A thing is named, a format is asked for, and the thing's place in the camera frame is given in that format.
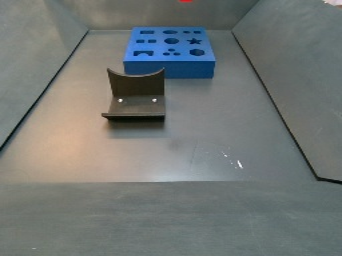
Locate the black curved holder stand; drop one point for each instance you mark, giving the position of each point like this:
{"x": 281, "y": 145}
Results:
{"x": 138, "y": 95}

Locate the blue shape sorter block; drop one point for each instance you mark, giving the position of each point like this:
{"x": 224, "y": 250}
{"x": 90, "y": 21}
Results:
{"x": 177, "y": 49}

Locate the red object at top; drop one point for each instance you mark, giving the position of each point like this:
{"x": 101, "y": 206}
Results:
{"x": 185, "y": 1}

